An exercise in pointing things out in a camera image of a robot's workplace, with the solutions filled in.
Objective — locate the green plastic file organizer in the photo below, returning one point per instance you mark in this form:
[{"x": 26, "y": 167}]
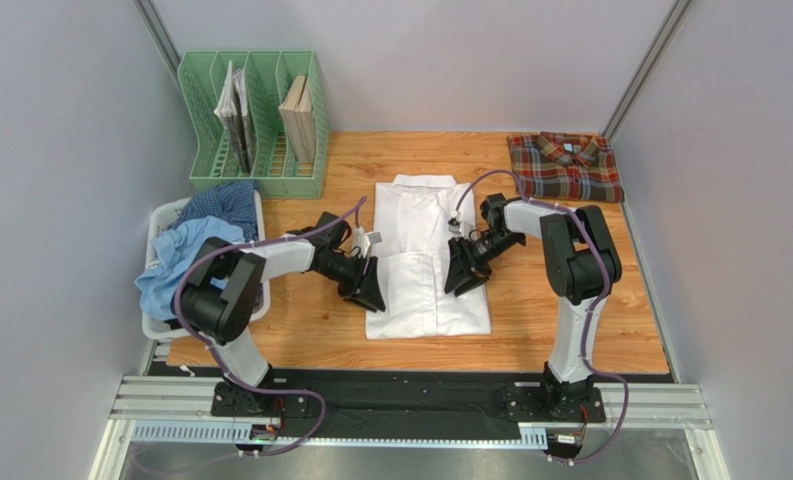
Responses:
[{"x": 268, "y": 76}]

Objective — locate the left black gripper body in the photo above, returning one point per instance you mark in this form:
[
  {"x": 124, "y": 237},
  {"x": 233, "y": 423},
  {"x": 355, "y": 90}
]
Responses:
[{"x": 347, "y": 271}]

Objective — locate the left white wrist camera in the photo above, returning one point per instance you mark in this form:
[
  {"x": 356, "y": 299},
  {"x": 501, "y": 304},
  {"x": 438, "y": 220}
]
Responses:
[{"x": 363, "y": 241}]

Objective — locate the aluminium frame rail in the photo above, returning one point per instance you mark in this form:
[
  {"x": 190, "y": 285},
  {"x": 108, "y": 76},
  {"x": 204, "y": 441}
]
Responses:
[{"x": 181, "y": 422}]

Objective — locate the white laundry basket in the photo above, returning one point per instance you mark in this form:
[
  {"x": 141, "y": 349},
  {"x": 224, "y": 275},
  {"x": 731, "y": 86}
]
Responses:
[{"x": 160, "y": 220}]

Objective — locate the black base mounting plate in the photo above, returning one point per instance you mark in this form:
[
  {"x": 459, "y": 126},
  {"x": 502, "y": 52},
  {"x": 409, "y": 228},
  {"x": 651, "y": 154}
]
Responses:
[{"x": 412, "y": 406}]

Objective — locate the magazines in organizer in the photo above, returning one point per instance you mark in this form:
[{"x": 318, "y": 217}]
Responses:
[{"x": 234, "y": 112}]

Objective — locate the beige books in organizer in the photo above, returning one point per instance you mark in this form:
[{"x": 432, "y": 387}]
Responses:
[{"x": 296, "y": 111}]

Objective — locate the white long sleeve shirt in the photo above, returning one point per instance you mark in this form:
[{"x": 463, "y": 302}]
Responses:
[{"x": 412, "y": 213}]

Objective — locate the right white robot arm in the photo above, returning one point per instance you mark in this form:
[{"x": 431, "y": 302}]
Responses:
[{"x": 582, "y": 265}]

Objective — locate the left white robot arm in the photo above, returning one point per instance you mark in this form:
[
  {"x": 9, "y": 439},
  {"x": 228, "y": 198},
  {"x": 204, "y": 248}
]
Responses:
[{"x": 216, "y": 296}]

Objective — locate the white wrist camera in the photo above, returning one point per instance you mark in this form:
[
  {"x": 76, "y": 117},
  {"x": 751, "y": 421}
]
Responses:
[
  {"x": 459, "y": 225},
  {"x": 363, "y": 241}
]

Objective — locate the folded red plaid shirt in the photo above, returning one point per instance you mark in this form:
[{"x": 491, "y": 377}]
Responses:
[{"x": 566, "y": 166}]

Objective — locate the light blue crumpled shirt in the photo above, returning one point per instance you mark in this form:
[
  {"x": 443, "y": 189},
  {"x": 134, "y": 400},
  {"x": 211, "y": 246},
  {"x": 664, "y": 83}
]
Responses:
[{"x": 176, "y": 249}]

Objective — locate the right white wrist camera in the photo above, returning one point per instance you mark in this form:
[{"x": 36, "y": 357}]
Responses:
[{"x": 459, "y": 225}]

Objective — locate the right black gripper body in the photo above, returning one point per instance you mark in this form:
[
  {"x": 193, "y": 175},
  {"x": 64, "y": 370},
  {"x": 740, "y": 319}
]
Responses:
[{"x": 470, "y": 253}]

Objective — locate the dark blue checked shirt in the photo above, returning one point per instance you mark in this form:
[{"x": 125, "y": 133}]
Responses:
[{"x": 233, "y": 202}]

